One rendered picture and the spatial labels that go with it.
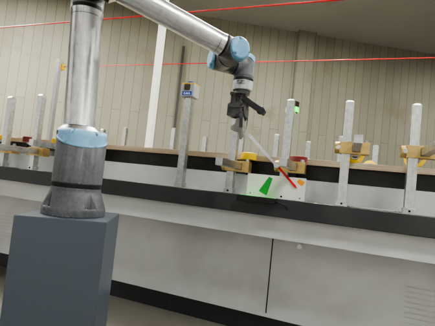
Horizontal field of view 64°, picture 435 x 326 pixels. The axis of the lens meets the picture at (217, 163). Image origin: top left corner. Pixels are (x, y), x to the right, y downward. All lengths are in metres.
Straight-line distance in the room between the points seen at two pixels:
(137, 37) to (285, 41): 2.41
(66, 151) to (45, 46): 5.03
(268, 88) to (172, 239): 4.23
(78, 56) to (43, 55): 4.71
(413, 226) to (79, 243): 1.19
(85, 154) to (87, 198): 0.13
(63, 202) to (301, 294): 1.20
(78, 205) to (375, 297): 1.34
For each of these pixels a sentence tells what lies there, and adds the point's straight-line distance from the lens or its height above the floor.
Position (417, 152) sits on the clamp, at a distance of 1.56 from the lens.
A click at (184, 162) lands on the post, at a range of 1.72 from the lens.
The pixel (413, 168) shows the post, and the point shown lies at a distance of 1.56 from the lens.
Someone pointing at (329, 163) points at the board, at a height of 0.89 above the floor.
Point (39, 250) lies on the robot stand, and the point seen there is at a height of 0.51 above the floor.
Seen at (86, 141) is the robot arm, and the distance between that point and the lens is 1.12.
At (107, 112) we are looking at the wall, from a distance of 5.64.
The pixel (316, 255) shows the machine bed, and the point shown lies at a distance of 1.79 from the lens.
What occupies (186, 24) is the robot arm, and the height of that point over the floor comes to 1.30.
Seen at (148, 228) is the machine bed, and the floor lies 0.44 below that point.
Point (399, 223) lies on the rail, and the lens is 1.53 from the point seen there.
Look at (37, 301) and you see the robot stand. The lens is 1.14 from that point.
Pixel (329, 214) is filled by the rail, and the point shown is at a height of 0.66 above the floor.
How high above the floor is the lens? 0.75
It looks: 3 degrees up
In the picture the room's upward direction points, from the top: 6 degrees clockwise
